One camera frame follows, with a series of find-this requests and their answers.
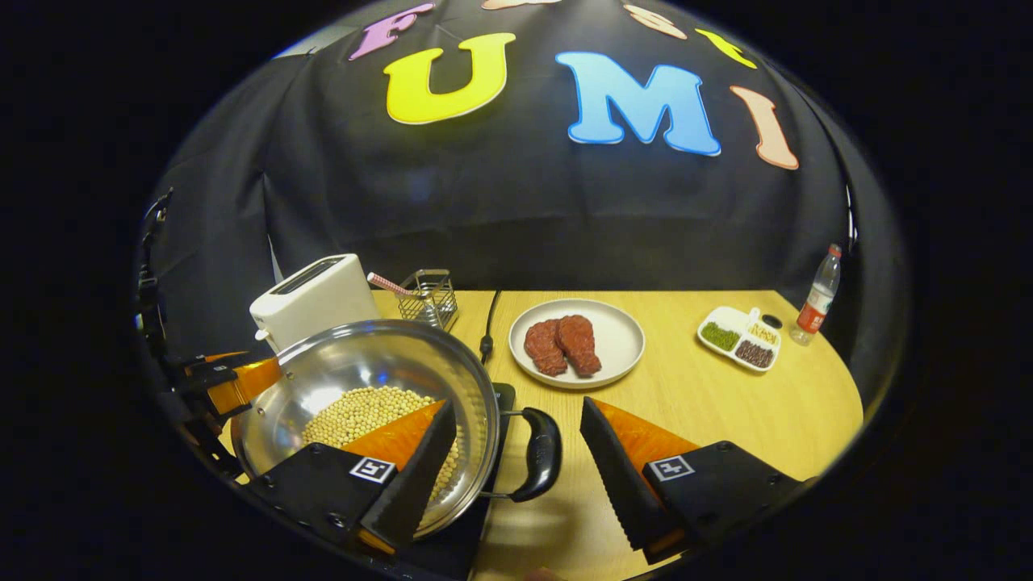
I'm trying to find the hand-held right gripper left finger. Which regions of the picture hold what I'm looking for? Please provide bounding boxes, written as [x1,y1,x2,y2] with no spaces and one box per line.
[245,399,458,558]

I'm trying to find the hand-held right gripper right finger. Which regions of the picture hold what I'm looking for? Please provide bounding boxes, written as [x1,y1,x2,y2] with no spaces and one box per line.
[579,396,809,566]

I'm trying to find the black induction cooktop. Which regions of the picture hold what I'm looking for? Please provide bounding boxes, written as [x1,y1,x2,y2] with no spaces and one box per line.
[394,382,518,581]

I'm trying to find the stainless steel pot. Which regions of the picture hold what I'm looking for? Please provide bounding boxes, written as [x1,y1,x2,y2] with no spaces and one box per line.
[229,319,563,542]

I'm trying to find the pile of soybeans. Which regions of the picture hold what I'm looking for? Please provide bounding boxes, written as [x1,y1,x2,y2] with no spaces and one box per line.
[301,385,461,505]

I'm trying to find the white toaster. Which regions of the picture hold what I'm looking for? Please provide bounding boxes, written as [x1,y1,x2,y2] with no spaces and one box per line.
[249,253,381,354]

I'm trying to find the round white plate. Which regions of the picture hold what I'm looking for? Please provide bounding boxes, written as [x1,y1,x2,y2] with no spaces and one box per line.
[508,298,646,391]

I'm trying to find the red meat piece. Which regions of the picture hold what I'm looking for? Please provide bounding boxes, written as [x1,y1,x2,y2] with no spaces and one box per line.
[554,314,603,378]
[523,319,569,378]

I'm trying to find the pink striped straw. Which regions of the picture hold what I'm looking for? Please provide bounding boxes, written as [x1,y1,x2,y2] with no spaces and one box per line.
[366,271,413,298]

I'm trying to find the dark red beans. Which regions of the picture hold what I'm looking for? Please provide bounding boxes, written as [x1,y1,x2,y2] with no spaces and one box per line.
[734,340,776,370]

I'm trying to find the white divided dish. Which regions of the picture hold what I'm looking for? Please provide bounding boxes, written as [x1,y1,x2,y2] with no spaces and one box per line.
[696,304,783,374]

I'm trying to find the clear water bottle red label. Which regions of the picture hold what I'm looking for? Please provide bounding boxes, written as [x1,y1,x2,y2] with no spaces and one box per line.
[789,244,843,347]

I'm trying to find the black power cable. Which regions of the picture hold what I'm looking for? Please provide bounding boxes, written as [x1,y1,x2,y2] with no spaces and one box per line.
[479,290,504,366]

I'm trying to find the wire mesh basket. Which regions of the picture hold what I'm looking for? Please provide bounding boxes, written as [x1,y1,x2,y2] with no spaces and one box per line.
[396,269,459,332]

